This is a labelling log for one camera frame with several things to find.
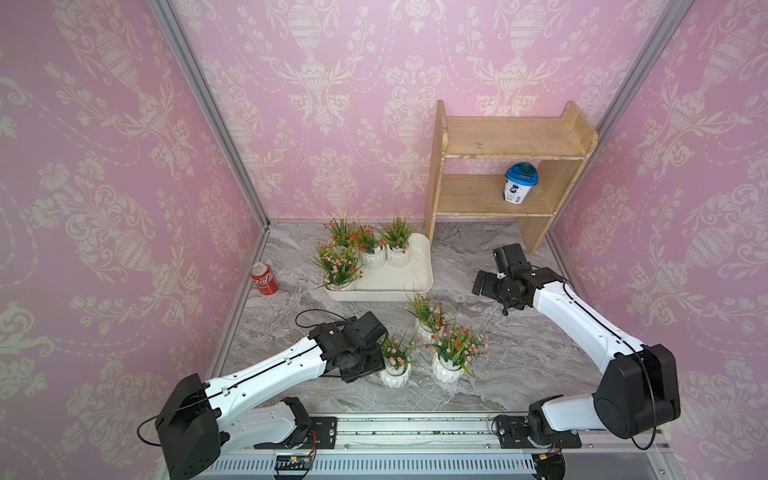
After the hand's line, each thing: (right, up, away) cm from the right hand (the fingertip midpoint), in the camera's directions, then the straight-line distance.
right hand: (490, 288), depth 87 cm
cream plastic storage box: (-30, -1, +18) cm, 35 cm away
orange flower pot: (-27, +15, +12) cm, 33 cm away
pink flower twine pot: (-44, +6, +1) cm, 44 cm away
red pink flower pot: (-17, -8, -2) cm, 19 cm away
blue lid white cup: (+11, +33, +4) cm, 35 cm away
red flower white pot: (-36, +11, +16) cm, 41 cm away
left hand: (-31, -20, -10) cm, 39 cm away
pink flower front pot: (-27, -17, -14) cm, 35 cm away
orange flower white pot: (-46, +18, +14) cm, 51 cm away
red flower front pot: (-14, -13, -14) cm, 23 cm away
